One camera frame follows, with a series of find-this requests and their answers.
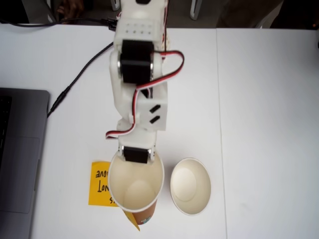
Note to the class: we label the brown paper cup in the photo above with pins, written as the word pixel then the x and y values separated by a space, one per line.
pixel 190 184
pixel 139 179

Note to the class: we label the yellow handwritten sticky note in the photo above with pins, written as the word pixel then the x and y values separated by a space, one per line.
pixel 134 222
pixel 97 196

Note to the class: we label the person's hand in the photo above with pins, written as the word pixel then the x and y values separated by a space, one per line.
pixel 71 7

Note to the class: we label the dark grey laptop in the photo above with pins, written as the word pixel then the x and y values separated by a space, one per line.
pixel 22 149

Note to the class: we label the black controller board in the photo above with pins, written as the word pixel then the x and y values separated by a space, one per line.
pixel 112 24

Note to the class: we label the grey chair leg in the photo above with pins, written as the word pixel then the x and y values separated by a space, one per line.
pixel 195 10
pixel 115 5

